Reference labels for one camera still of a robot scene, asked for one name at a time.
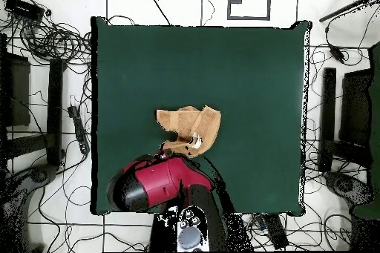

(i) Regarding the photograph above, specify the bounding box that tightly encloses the black coiled cable tangle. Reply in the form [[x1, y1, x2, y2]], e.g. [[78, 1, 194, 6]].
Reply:
[[17, 21, 91, 65]]

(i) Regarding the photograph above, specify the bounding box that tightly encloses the grey rectangular floor frame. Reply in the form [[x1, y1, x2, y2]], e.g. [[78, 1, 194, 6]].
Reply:
[[227, 0, 272, 22]]

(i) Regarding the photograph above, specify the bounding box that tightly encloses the tan terry towel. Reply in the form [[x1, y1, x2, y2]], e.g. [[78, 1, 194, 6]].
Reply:
[[154, 105, 223, 159]]

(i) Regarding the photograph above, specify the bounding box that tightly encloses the black power adapter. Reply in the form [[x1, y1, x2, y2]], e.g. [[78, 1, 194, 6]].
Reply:
[[328, 44, 346, 65]]

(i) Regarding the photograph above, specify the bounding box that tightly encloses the black network switch box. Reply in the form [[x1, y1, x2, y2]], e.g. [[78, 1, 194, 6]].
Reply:
[[4, 0, 45, 23]]

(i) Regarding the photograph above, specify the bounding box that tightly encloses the black stand leg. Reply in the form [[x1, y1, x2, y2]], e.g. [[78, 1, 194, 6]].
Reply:
[[318, 67, 338, 173], [46, 58, 65, 168]]

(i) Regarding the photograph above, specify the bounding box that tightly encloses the dark flat panel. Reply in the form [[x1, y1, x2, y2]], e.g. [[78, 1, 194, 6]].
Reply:
[[0, 52, 31, 127], [338, 68, 374, 148]]

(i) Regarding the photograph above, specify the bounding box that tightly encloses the dark green table cloth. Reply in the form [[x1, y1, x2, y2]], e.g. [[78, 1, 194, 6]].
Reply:
[[90, 16, 312, 217]]

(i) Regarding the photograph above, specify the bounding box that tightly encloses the black swivel chair base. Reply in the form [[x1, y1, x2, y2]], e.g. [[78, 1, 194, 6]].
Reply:
[[324, 170, 374, 206], [5, 163, 59, 194]]

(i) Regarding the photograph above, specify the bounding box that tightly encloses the black tripod pole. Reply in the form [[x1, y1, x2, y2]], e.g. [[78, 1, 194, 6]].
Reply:
[[318, 0, 380, 23]]

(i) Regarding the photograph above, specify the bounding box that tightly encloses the black power strip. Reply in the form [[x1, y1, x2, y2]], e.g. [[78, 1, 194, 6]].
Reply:
[[262, 213, 289, 250], [67, 105, 91, 155]]

